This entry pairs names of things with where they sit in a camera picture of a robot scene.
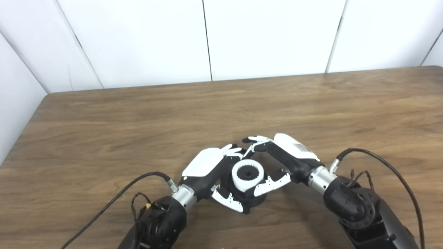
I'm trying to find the round black part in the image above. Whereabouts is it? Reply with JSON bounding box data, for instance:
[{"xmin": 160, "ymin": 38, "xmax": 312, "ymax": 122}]
[{"xmin": 219, "ymin": 157, "xmax": 269, "ymax": 207}]

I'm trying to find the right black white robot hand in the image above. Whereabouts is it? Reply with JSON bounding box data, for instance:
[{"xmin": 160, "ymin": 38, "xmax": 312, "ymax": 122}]
[{"xmin": 242, "ymin": 133, "xmax": 320, "ymax": 197}]

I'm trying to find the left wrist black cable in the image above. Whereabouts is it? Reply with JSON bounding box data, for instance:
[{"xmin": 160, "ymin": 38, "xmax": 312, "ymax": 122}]
[{"xmin": 61, "ymin": 172, "xmax": 179, "ymax": 249}]

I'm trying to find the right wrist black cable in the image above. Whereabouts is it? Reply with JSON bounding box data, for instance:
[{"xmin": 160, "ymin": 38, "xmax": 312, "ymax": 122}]
[{"xmin": 329, "ymin": 148, "xmax": 425, "ymax": 249}]

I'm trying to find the white toothed ring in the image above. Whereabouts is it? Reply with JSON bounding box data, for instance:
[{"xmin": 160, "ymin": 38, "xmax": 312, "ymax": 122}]
[{"xmin": 231, "ymin": 159, "xmax": 265, "ymax": 192}]

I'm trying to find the right thin wire bundle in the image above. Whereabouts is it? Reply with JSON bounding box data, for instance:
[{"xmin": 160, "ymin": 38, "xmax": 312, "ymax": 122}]
[{"xmin": 348, "ymin": 169, "xmax": 374, "ymax": 189}]

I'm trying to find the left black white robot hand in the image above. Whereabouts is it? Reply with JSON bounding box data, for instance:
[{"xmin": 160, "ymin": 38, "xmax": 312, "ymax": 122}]
[{"xmin": 178, "ymin": 144, "xmax": 250, "ymax": 215}]

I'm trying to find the left thin wires yellow connector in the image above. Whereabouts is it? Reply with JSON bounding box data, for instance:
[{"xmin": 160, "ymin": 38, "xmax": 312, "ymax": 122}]
[{"xmin": 131, "ymin": 192, "xmax": 163, "ymax": 225}]

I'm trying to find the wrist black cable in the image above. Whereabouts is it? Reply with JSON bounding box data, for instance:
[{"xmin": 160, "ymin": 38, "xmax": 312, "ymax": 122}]
[
  {"xmin": 61, "ymin": 172, "xmax": 179, "ymax": 249},
  {"xmin": 329, "ymin": 148, "xmax": 425, "ymax": 249}
]

